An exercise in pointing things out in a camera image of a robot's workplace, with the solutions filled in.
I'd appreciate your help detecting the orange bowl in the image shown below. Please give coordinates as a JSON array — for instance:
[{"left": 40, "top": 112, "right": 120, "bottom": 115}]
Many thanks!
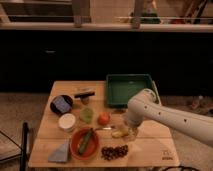
[{"left": 70, "top": 127, "right": 99, "bottom": 161}]

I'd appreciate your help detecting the green plastic tray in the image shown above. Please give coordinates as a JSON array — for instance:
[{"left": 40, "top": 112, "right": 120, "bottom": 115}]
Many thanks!
[{"left": 105, "top": 74, "right": 155, "bottom": 108}]

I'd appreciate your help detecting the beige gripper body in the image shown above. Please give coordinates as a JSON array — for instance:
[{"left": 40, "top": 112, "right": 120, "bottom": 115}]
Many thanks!
[{"left": 122, "top": 113, "right": 139, "bottom": 140}]

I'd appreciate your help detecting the yellow banana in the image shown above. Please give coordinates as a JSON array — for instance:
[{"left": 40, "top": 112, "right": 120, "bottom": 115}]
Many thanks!
[{"left": 112, "top": 127, "right": 129, "bottom": 138}]

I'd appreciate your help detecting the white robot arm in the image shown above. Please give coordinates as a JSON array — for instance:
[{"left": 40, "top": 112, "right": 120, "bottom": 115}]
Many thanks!
[{"left": 123, "top": 88, "right": 213, "bottom": 147}]

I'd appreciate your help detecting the green cucumber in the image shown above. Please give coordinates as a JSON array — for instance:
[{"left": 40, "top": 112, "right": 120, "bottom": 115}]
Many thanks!
[{"left": 78, "top": 128, "right": 93, "bottom": 155}]

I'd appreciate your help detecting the white round container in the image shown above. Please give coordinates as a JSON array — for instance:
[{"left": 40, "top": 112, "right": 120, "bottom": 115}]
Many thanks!
[{"left": 58, "top": 113, "right": 76, "bottom": 132}]

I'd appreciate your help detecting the blue sponge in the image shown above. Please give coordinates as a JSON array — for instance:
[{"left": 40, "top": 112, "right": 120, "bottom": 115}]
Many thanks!
[{"left": 52, "top": 96, "right": 71, "bottom": 113}]

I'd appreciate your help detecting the black chair frame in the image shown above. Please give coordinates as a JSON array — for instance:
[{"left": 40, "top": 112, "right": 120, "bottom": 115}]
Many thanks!
[{"left": 19, "top": 122, "right": 29, "bottom": 171}]

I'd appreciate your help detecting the grey folded cloth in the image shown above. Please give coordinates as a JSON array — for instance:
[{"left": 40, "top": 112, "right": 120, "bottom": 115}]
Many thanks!
[{"left": 48, "top": 140, "right": 69, "bottom": 163}]

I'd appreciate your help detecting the black bowl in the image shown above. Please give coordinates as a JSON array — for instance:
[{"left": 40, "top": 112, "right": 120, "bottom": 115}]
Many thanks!
[{"left": 50, "top": 95, "right": 73, "bottom": 115}]

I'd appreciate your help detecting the red tomato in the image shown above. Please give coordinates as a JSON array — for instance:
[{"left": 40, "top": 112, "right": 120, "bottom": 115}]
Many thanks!
[{"left": 98, "top": 113, "right": 110, "bottom": 125}]

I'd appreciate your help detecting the bunch of dark grapes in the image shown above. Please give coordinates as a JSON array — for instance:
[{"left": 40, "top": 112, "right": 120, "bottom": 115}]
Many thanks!
[{"left": 101, "top": 145, "right": 129, "bottom": 161}]

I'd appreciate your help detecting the black handled brush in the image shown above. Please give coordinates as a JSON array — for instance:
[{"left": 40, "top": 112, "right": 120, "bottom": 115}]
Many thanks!
[{"left": 74, "top": 89, "right": 95, "bottom": 105}]

